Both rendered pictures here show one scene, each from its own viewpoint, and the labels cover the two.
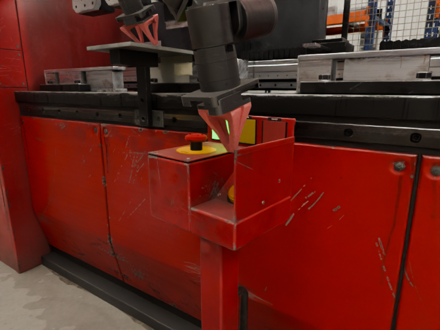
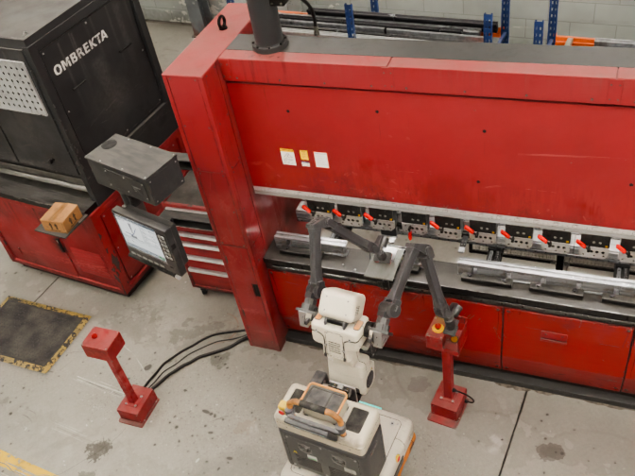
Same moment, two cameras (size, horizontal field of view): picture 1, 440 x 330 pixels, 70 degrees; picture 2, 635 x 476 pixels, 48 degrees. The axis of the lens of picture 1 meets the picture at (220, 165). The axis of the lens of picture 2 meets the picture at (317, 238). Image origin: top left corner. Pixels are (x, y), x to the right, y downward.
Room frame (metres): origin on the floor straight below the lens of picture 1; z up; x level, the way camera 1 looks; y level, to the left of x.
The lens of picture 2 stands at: (-2.09, 0.92, 4.10)
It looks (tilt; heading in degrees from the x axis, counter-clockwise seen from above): 42 degrees down; 354
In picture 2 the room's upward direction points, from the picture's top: 11 degrees counter-clockwise
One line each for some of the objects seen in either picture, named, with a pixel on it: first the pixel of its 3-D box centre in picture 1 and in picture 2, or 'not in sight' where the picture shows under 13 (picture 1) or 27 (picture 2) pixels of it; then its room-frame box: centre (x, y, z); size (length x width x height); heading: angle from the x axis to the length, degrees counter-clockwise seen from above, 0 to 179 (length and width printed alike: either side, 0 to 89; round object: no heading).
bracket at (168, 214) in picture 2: not in sight; (183, 228); (1.61, 1.37, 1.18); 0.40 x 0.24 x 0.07; 56
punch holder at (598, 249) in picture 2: not in sight; (594, 241); (0.45, -0.83, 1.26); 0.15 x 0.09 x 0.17; 56
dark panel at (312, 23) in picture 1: (210, 39); not in sight; (1.66, 0.05, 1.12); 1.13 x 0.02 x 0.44; 56
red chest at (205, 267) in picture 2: not in sight; (221, 236); (2.24, 1.19, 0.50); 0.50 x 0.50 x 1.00; 56
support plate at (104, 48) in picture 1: (145, 50); (384, 263); (0.99, 0.22, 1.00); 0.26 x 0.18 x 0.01; 146
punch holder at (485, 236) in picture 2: not in sight; (484, 228); (0.79, -0.34, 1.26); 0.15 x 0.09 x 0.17; 56
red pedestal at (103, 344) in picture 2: not in sight; (119, 374); (1.22, 2.05, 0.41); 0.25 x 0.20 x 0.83; 146
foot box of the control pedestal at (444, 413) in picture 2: not in sight; (447, 404); (0.51, 0.02, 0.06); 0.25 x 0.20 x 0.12; 139
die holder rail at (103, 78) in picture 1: (82, 80); (311, 244); (1.42, 0.59, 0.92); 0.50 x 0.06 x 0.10; 56
